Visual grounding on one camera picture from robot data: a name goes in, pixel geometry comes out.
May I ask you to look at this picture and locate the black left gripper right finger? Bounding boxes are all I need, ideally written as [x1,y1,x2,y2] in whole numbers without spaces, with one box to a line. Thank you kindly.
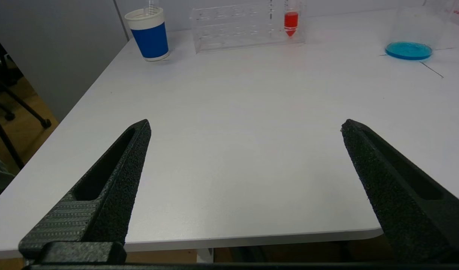
[341,119,459,263]

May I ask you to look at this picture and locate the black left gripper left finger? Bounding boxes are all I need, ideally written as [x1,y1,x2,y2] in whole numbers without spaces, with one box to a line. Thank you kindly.
[18,119,152,263]

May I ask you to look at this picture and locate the clear glass beaker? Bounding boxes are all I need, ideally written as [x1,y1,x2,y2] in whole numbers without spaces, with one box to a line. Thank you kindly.
[385,6,453,61]

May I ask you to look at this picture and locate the red pigment test tube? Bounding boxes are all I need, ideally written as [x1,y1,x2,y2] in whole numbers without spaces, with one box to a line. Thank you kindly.
[283,0,300,37]

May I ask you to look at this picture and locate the blue white paper cup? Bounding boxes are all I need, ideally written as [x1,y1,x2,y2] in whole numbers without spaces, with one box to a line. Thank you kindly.
[124,7,170,62]

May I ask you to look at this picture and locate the black chair frame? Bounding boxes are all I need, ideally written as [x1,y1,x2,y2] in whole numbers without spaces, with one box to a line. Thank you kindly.
[0,30,52,170]

